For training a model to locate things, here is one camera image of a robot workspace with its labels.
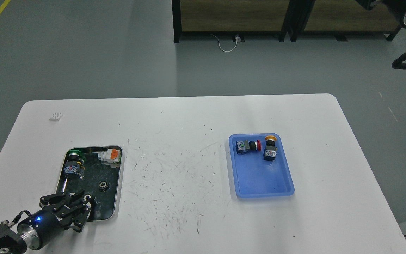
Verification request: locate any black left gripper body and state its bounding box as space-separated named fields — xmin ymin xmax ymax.
xmin=17 ymin=204 xmax=76 ymax=250

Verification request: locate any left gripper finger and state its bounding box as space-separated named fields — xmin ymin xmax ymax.
xmin=73 ymin=196 xmax=96 ymax=233
xmin=40 ymin=190 xmax=85 ymax=208

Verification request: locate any black gear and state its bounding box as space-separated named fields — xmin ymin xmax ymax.
xmin=98 ymin=181 xmax=110 ymax=192
xmin=83 ymin=194 xmax=92 ymax=201

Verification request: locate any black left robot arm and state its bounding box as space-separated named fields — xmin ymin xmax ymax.
xmin=0 ymin=190 xmax=96 ymax=254

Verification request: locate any silver metal tray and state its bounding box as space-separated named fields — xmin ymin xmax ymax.
xmin=56 ymin=146 xmax=124 ymax=222

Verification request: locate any small white plastic piece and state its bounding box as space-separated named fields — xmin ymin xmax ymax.
xmin=49 ymin=112 xmax=63 ymax=122

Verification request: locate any blue plastic tray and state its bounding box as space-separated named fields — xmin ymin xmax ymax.
xmin=228 ymin=133 xmax=295 ymax=198

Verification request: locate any left wooden cabinet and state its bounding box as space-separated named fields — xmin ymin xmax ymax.
xmin=171 ymin=0 xmax=297 ymax=43

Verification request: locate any wooden cabinet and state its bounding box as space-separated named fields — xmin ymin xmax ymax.
xmin=287 ymin=0 xmax=401 ymax=42
xmin=171 ymin=0 xmax=297 ymax=43

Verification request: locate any right wooden cabinet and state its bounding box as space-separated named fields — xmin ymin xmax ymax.
xmin=287 ymin=0 xmax=401 ymax=42

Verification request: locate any green push button switch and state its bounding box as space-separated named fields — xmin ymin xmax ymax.
xmin=62 ymin=149 xmax=86 ymax=179

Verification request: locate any orange white switch part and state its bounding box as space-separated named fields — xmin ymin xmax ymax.
xmin=97 ymin=149 xmax=122 ymax=168

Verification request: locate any red push button switch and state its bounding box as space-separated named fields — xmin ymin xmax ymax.
xmin=235 ymin=140 xmax=262 ymax=154

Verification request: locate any yellow push button switch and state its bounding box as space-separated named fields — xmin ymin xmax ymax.
xmin=264 ymin=135 xmax=278 ymax=161

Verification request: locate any white floor cable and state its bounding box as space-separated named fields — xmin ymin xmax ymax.
xmin=210 ymin=34 xmax=242 ymax=53

